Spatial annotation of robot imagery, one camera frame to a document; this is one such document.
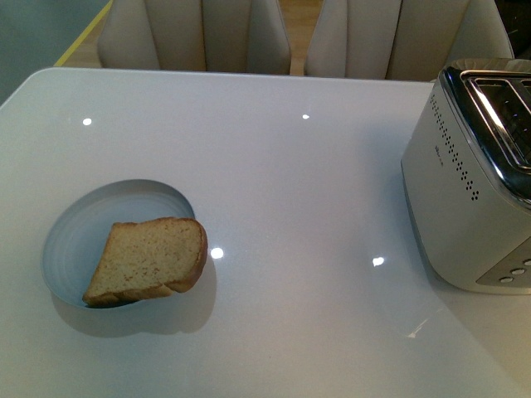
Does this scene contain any beige chair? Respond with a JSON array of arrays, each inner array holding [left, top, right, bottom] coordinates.
[[304, 0, 514, 81], [97, 1, 291, 75]]

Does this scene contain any slice of brown bread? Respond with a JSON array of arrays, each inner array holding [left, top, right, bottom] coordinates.
[[82, 217, 207, 307]]

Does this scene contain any beige chair on right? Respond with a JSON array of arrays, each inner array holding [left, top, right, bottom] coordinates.
[[304, 0, 514, 81]]

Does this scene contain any white and chrome toaster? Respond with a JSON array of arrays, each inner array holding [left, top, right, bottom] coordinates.
[[401, 59, 530, 295]]

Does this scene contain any light blue round plate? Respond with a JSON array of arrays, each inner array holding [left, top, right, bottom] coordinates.
[[41, 179, 195, 309]]

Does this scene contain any beige chair on left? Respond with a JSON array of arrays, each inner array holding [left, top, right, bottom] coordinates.
[[97, 1, 291, 75]]

